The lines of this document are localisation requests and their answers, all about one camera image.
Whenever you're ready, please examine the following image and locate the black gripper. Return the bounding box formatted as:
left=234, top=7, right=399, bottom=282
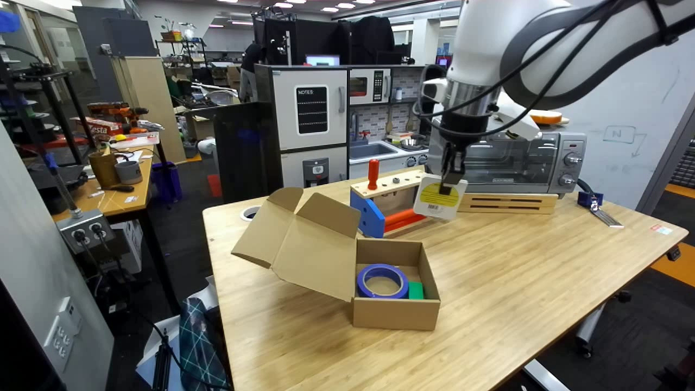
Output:
left=436, top=108, right=490, bottom=199

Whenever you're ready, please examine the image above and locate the white box yellow label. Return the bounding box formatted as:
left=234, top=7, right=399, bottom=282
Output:
left=411, top=174, right=472, bottom=225

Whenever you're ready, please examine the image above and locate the brown cardboard carton box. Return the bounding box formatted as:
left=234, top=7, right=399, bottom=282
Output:
left=231, top=185, right=442, bottom=335

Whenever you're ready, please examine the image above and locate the grey button control box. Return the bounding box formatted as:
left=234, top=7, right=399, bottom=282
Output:
left=56, top=209, right=117, bottom=256

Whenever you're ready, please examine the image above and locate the wooden slatted stand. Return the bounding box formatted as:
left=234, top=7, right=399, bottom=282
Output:
left=456, top=191, right=560, bottom=217

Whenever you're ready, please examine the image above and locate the silver toaster oven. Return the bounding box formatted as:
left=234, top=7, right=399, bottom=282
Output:
left=426, top=128, right=588, bottom=199

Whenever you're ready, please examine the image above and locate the orange toy rod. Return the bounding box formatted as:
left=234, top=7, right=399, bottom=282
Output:
left=383, top=206, right=430, bottom=235

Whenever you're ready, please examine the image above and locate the red toy peg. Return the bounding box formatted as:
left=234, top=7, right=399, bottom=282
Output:
left=364, top=156, right=383, bottom=193

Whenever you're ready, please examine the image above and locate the blue wooden toy workbench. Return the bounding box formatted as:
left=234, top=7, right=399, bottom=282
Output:
left=348, top=167, right=436, bottom=240

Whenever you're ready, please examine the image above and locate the blue tape roll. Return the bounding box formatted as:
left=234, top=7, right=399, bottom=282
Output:
left=354, top=263, right=413, bottom=302

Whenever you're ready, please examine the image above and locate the white toy kitchen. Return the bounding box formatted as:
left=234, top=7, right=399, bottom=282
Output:
left=254, top=64, right=444, bottom=191

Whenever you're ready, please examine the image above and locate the black cabinet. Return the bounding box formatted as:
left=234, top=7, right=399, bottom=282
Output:
left=210, top=102, right=285, bottom=201

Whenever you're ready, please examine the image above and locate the blue bin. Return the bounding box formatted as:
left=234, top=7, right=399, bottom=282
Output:
left=150, top=159, right=185, bottom=204

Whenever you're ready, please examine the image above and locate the beige wooden panel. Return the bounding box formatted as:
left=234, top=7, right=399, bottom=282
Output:
left=113, top=55, right=188, bottom=166

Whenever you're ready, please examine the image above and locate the plaid cloth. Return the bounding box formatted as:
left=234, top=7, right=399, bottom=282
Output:
left=178, top=293, right=232, bottom=391

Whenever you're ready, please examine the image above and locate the wooden side desk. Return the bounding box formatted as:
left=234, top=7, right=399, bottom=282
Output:
left=50, top=149, right=157, bottom=225

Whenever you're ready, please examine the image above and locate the brown paper bag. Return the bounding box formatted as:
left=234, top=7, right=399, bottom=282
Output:
left=86, top=149, right=122, bottom=191

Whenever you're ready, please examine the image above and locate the grey slanted panel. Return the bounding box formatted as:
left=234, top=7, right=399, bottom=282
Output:
left=0, top=122, right=117, bottom=391

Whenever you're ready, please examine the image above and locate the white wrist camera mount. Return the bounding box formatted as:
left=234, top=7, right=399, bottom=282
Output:
left=493, top=91, right=544, bottom=144

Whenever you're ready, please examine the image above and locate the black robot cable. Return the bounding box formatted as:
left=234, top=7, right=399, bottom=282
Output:
left=415, top=0, right=695, bottom=141

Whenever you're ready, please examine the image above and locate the blue handled metal scraper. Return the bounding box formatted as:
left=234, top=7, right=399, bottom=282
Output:
left=576, top=179, right=626, bottom=231

